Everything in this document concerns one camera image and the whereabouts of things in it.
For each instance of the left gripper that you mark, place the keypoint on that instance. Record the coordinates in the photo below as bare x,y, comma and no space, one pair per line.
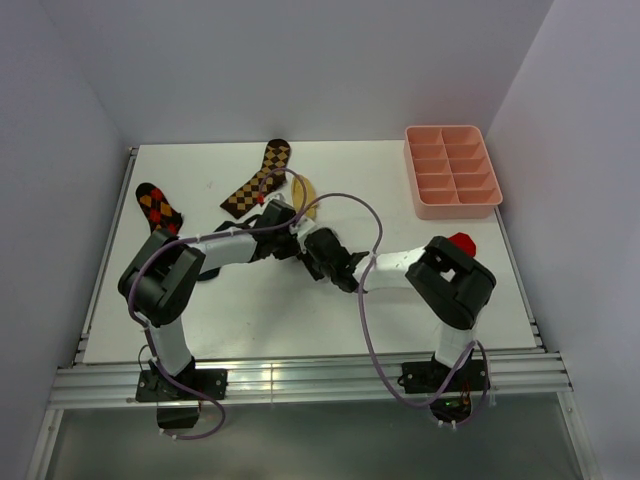
291,251

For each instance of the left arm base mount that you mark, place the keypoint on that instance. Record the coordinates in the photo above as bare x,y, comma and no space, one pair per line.
178,401

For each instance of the dark navy ankle sock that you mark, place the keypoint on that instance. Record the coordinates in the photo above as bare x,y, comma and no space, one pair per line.
209,274

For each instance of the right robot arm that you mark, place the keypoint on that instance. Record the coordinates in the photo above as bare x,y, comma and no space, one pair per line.
454,285

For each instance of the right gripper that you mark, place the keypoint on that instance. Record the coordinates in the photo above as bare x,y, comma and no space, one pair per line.
307,260

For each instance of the red orange argyle sock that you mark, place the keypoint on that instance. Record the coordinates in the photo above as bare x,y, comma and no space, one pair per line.
157,210

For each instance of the brown tan argyle sock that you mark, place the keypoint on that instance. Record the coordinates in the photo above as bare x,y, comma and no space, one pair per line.
268,178

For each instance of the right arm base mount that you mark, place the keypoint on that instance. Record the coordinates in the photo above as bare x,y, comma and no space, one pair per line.
465,393

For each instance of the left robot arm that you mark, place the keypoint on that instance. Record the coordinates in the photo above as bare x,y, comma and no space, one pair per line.
159,281

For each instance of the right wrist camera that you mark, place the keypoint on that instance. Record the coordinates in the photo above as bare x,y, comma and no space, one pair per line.
302,229

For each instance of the pink compartment tray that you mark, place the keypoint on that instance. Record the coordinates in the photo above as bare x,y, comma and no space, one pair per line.
450,172

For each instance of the yellow ankle sock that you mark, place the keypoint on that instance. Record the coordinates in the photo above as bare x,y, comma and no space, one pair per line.
302,194

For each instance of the red santa sock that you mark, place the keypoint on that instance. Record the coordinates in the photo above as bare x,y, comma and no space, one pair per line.
464,242

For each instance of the aluminium frame rail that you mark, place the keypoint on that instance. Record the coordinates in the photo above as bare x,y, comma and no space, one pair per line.
322,379

